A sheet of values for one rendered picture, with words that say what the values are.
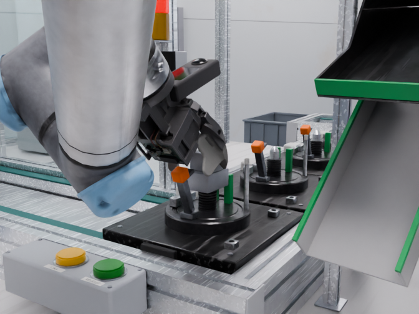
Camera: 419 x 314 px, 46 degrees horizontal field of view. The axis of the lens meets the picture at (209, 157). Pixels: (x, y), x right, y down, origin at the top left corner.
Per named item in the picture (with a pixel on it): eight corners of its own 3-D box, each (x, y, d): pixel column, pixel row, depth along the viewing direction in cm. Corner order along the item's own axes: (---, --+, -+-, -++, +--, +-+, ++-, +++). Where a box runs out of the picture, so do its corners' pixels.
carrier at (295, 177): (307, 220, 85) (310, 151, 83) (192, 199, 98) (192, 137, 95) (348, 189, 105) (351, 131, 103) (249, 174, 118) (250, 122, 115)
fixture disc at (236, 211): (222, 242, 71) (222, 229, 70) (146, 224, 78) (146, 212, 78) (264, 215, 82) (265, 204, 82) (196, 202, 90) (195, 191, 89)
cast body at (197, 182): (207, 194, 75) (209, 149, 74) (184, 189, 77) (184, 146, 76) (234, 182, 82) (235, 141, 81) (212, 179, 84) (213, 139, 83)
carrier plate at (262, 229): (235, 276, 64) (235, 261, 64) (102, 240, 77) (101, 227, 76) (303, 223, 84) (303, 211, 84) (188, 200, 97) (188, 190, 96)
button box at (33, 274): (111, 335, 60) (110, 289, 59) (4, 291, 71) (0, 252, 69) (148, 310, 66) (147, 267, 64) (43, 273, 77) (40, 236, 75)
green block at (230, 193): (229, 204, 82) (230, 175, 81) (223, 202, 82) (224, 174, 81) (233, 202, 83) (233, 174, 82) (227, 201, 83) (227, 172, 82)
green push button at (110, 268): (110, 288, 61) (109, 273, 60) (86, 280, 63) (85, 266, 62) (131, 276, 64) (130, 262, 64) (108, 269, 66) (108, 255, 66)
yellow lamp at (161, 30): (158, 40, 90) (158, 12, 89) (138, 40, 93) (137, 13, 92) (174, 40, 94) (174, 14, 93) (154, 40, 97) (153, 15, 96)
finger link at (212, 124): (205, 152, 75) (172, 116, 69) (209, 142, 75) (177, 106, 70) (229, 151, 72) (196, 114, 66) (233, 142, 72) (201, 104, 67)
